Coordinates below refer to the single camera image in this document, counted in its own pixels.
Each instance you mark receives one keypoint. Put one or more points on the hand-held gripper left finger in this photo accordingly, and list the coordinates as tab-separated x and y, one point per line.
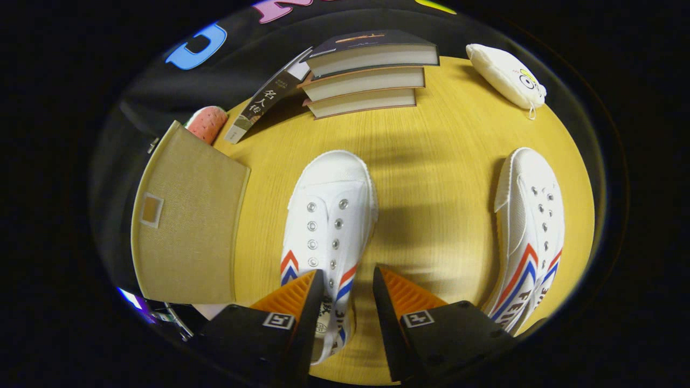
310	323

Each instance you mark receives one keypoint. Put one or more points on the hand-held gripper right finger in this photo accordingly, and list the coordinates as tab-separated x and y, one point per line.
387	323

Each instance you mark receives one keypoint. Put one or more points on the white striped canvas shoe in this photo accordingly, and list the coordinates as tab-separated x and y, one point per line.
331	194
531	226

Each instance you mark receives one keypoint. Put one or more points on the beige fabric storage box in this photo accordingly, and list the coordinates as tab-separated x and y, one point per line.
188	237

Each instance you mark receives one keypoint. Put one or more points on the brown cover book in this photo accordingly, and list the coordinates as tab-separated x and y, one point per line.
366	82
364	102

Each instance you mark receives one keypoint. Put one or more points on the watermelon slice plush toy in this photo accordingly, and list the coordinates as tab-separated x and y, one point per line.
207	123

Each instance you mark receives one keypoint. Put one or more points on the grey and white paperback book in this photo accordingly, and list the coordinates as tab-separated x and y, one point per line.
269	97

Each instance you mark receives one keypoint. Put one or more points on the silver metal clip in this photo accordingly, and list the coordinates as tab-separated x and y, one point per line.
153	145

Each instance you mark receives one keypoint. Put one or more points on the black cover book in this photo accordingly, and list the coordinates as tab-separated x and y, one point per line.
372	51

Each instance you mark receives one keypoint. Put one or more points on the white cartoon face plush toy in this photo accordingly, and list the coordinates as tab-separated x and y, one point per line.
504	75

